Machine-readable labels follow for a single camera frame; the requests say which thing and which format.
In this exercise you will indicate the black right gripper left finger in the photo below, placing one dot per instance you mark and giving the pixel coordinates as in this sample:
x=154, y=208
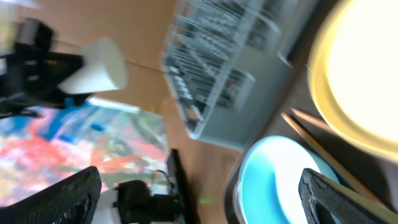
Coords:
x=72, y=200

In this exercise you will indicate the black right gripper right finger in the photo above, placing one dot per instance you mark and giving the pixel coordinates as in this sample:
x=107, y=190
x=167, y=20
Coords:
x=324, y=200

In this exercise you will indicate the light blue bowl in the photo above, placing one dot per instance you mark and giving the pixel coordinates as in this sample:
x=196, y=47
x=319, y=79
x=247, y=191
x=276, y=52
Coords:
x=269, y=180

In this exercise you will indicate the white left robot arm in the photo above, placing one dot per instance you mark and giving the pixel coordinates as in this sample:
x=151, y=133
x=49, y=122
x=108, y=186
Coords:
x=33, y=75

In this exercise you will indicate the grey plastic dishwasher rack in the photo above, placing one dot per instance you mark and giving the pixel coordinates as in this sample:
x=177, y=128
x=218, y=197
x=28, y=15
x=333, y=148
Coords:
x=225, y=62

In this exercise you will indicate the lower wooden chopstick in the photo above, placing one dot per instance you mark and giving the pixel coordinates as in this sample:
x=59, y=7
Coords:
x=354, y=182

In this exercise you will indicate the wooden chopstick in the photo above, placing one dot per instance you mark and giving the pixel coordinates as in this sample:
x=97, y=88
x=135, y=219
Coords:
x=354, y=182
x=313, y=120

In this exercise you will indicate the dark brown serving tray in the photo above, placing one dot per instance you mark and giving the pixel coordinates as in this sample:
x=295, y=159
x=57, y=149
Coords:
x=380, y=175

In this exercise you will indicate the upper wooden chopstick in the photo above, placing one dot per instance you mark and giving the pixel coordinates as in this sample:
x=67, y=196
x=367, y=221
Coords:
x=313, y=120

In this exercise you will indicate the colourful floor mat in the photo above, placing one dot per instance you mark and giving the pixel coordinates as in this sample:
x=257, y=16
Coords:
x=122, y=141

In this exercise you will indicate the yellow round plate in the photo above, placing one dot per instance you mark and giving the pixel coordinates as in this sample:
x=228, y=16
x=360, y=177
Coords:
x=352, y=74

